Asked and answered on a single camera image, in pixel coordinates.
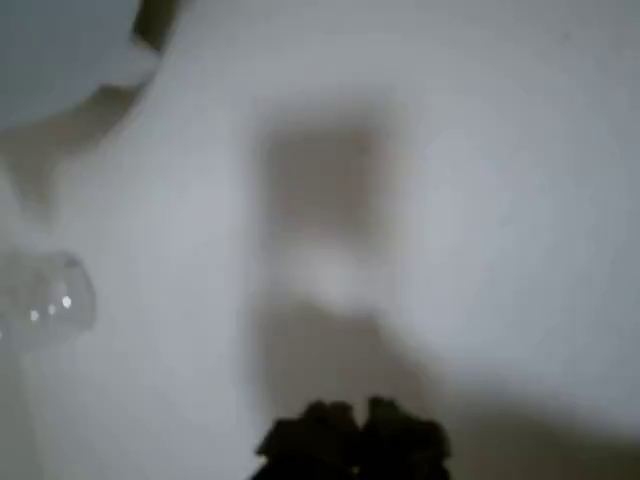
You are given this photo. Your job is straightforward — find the clear plastic water bottle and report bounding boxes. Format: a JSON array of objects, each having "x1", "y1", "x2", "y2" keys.
[{"x1": 0, "y1": 249, "x2": 97, "y2": 354}]

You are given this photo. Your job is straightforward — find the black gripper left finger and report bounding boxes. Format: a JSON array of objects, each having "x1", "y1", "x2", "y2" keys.
[{"x1": 257, "y1": 399, "x2": 364, "y2": 480}]

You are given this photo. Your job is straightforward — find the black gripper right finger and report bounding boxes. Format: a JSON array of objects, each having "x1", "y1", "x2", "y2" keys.
[{"x1": 359, "y1": 397, "x2": 451, "y2": 480}]

